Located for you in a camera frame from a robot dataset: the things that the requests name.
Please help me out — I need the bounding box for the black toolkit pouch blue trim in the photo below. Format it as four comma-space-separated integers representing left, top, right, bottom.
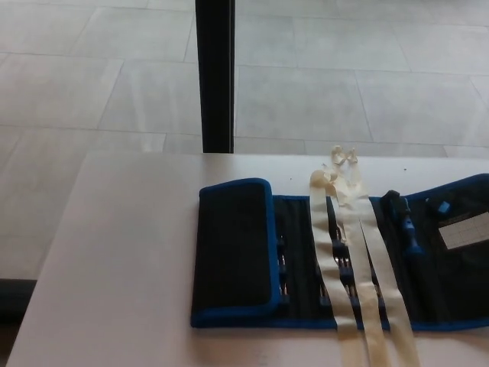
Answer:
189, 172, 489, 333

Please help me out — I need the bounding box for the beige masking tape strip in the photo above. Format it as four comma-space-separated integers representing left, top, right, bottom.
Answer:
343, 147, 425, 367
309, 170, 364, 367
329, 144, 394, 367

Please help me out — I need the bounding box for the white paper label card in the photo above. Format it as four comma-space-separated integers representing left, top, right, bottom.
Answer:
437, 211, 489, 252

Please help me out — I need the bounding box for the black vertical post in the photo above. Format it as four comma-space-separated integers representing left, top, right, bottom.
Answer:
194, 0, 235, 155

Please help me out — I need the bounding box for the blue black screwdriver handle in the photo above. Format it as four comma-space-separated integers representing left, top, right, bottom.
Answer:
381, 189, 426, 258

